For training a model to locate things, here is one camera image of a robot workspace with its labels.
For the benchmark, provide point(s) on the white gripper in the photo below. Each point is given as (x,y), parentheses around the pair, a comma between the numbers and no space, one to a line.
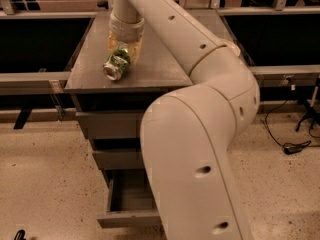
(127,28)

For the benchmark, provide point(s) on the green crushed soda can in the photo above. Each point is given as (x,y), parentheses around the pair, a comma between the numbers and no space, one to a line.
(117,63)

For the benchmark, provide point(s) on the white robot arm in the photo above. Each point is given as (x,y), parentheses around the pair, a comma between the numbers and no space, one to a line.
(185,134)

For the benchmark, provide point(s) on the grey drawer cabinet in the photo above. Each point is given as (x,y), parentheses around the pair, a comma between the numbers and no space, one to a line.
(118,101)

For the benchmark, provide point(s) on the grey top drawer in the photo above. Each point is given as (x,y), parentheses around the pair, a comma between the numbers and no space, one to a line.
(110,124)

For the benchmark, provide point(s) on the grey middle drawer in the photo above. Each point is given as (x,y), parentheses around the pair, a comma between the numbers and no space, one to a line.
(118,159)

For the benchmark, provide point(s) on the grey open bottom drawer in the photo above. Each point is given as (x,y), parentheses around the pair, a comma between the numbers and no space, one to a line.
(130,201)

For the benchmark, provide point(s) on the white bowl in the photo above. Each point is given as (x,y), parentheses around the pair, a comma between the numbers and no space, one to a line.
(236,50)

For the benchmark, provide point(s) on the black tripod stand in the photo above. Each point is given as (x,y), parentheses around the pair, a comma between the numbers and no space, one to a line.
(311,113)

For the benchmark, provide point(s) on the black object on floor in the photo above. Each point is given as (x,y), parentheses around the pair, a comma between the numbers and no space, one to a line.
(20,235)

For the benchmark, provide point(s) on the grey metal rail frame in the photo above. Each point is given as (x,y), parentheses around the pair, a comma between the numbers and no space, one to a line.
(33,79)

